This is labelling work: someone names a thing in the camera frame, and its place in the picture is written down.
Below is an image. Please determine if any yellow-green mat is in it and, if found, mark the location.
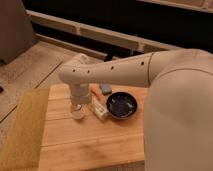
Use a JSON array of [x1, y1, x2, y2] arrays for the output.
[[0, 89, 49, 171]]

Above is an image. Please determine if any white rectangular block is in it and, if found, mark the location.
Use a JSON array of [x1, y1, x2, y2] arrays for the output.
[[91, 97, 109, 120]]

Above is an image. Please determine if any wooden board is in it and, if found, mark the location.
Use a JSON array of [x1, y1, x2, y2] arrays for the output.
[[39, 84, 147, 171]]

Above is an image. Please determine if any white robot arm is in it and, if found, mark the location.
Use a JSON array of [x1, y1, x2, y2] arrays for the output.
[[59, 49, 213, 171]]

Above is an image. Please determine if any grey cabinet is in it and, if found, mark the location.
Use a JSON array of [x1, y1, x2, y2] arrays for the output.
[[0, 0, 37, 64]]

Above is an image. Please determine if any black bowl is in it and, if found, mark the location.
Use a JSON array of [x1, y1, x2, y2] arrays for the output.
[[106, 92, 138, 119]]

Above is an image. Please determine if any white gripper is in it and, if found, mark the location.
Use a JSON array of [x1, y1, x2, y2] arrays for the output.
[[69, 84, 91, 104]]

